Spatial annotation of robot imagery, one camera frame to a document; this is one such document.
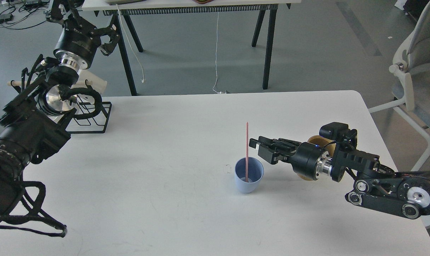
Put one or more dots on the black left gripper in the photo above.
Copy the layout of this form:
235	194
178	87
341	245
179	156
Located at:
76	37

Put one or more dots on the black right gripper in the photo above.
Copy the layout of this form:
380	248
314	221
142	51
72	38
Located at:
309	161

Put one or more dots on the blue plastic cup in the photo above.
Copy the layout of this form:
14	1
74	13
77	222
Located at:
256	172

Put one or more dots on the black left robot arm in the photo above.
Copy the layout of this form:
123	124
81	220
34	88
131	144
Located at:
29	137

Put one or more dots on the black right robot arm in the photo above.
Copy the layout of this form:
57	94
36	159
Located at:
376	186

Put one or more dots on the white cup on rack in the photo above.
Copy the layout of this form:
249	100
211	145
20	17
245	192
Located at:
87	78

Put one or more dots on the black legged background table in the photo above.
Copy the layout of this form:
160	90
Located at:
201	53

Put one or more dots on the bamboo cylinder holder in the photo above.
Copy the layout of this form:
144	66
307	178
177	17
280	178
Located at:
321	140

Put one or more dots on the white office chair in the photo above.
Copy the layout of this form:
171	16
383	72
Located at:
411	65

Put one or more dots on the black wire cup rack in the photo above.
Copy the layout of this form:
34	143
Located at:
91	113

